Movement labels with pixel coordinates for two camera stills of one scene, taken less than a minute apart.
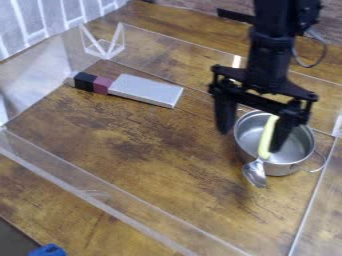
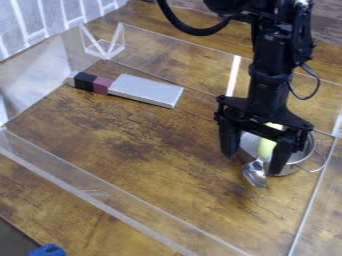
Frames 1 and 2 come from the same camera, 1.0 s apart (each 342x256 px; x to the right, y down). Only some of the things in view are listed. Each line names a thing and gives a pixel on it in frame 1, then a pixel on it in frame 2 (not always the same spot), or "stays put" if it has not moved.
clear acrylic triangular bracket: (105, 48) stays put
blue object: (50, 249) stays put
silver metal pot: (286, 161) stays put
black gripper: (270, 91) to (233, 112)
